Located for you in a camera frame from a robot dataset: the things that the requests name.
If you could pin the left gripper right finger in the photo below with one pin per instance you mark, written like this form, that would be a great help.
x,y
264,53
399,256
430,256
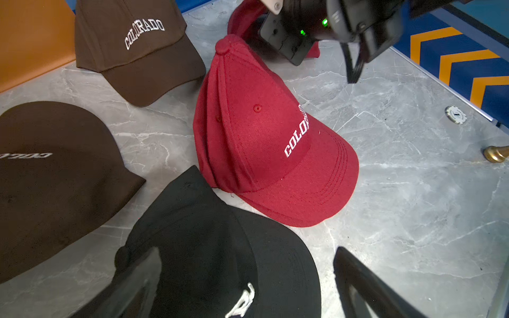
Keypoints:
x,y
363,293

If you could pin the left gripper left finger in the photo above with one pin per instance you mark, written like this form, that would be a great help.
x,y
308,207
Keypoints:
x,y
131,294

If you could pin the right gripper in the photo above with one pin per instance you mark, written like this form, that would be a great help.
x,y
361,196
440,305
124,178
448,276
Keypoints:
x,y
363,28

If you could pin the black R cap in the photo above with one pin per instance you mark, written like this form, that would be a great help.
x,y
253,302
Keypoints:
x,y
219,260

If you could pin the white round table plug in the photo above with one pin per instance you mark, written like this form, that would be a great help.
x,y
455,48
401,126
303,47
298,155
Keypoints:
x,y
455,115

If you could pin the brown cap middle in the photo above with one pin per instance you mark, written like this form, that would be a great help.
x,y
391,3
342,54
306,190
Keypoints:
x,y
62,177

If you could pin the gold chess piece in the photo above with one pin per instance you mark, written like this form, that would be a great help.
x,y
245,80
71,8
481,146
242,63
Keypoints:
x,y
496,154

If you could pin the brown Colorado cap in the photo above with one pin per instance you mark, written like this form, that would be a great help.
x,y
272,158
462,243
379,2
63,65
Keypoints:
x,y
139,47

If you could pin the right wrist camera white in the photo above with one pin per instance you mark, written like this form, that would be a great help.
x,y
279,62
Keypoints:
x,y
274,6

